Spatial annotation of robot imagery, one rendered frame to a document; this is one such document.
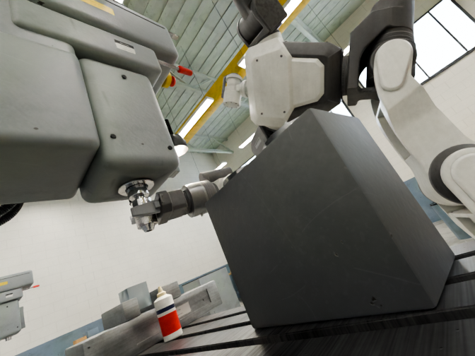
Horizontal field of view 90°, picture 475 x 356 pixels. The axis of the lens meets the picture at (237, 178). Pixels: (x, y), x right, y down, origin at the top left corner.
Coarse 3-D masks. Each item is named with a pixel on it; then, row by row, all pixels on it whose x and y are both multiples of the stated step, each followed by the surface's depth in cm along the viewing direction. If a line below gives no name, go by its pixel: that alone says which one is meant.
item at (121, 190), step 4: (132, 180) 55; (136, 180) 56; (140, 180) 56; (144, 180) 57; (148, 180) 58; (152, 180) 59; (124, 184) 55; (128, 184) 55; (132, 184) 56; (148, 184) 60; (152, 184) 61; (120, 188) 56; (124, 188) 56; (148, 188) 62; (120, 192) 57; (124, 192) 58
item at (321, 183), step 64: (320, 128) 22; (256, 192) 29; (320, 192) 22; (384, 192) 22; (256, 256) 30; (320, 256) 23; (384, 256) 19; (448, 256) 23; (256, 320) 31; (320, 320) 24
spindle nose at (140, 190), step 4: (136, 184) 57; (140, 184) 57; (144, 184) 58; (128, 188) 57; (132, 188) 56; (136, 188) 57; (140, 188) 57; (144, 188) 58; (128, 192) 57; (132, 192) 56; (136, 192) 56; (140, 192) 56; (144, 192) 57; (148, 192) 59; (132, 196) 56; (132, 200) 58
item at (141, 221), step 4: (136, 204) 55; (140, 204) 55; (140, 216) 54; (144, 216) 54; (148, 216) 55; (152, 216) 55; (136, 220) 54; (140, 220) 54; (144, 220) 54; (148, 220) 54; (152, 220) 55; (156, 220) 56; (136, 224) 55; (140, 224) 54; (144, 224) 54; (156, 224) 57; (140, 228) 55
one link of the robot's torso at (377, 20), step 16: (384, 0) 69; (400, 0) 66; (368, 16) 69; (384, 16) 67; (400, 16) 66; (352, 32) 70; (368, 32) 68; (384, 32) 68; (400, 32) 65; (352, 48) 69; (368, 48) 72; (352, 64) 69; (352, 80) 68; (352, 96) 73; (368, 96) 72
